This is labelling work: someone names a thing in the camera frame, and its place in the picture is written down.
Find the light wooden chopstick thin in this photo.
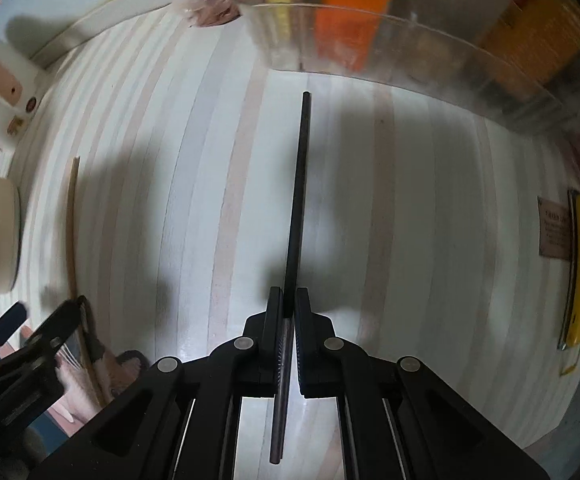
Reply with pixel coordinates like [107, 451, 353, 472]
[66, 156, 107, 408]

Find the striped table mat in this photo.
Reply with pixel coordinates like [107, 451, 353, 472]
[0, 11, 580, 446]

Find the pink white dish rack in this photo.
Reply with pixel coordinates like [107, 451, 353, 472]
[0, 40, 51, 153]

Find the long black chopstick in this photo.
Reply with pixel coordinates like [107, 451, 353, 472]
[269, 91, 311, 465]

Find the clear plastic storage bin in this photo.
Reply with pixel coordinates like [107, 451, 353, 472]
[237, 0, 580, 134]

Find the yellow label package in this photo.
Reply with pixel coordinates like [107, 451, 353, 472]
[257, 0, 295, 70]

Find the orange seasoning package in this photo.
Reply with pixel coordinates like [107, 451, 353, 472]
[314, 0, 391, 73]

